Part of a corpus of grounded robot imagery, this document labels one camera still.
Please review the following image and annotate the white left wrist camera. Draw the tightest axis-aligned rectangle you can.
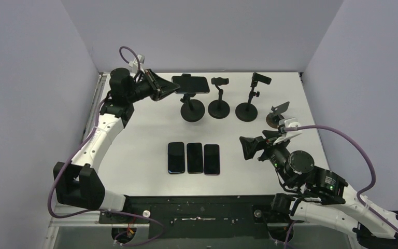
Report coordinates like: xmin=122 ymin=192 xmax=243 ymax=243
xmin=128 ymin=54 xmax=145 ymax=74

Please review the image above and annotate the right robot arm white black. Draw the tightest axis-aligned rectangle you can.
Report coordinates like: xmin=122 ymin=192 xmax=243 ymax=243
xmin=239 ymin=130 xmax=398 ymax=248

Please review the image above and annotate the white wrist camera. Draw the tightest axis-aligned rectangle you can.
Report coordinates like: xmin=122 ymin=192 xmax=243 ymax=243
xmin=128 ymin=54 xmax=145 ymax=74
xmin=273 ymin=118 xmax=302 ymax=145

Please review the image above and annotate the black smartphone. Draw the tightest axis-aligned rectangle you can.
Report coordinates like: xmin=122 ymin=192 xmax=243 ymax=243
xmin=167 ymin=142 xmax=186 ymax=174
xmin=187 ymin=143 xmax=204 ymax=174

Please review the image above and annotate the black round-base stand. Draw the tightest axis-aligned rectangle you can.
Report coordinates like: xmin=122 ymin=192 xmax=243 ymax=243
xmin=180 ymin=74 xmax=205 ymax=122
xmin=235 ymin=72 xmax=272 ymax=122
xmin=208 ymin=77 xmax=230 ymax=119

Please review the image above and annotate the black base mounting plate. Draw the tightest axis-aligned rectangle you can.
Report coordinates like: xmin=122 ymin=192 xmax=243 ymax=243
xmin=97 ymin=195 xmax=301 ymax=241

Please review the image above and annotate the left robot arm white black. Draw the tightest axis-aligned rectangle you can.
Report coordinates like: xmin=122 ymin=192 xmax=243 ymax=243
xmin=53 ymin=68 xmax=180 ymax=223

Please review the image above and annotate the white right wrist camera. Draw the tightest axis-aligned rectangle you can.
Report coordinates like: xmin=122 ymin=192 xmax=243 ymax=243
xmin=273 ymin=118 xmax=302 ymax=145

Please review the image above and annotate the aluminium table frame rail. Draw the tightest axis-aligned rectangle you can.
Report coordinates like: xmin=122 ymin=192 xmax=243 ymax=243
xmin=47 ymin=72 xmax=108 ymax=227

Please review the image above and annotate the grey smartphone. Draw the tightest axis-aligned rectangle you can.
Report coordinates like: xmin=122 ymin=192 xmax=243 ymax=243
xmin=172 ymin=76 xmax=210 ymax=94

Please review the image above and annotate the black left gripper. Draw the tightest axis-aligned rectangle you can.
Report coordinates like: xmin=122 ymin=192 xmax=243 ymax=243
xmin=126 ymin=68 xmax=180 ymax=103

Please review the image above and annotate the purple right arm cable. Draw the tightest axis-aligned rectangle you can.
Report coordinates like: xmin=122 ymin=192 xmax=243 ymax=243
xmin=283 ymin=125 xmax=398 ymax=249

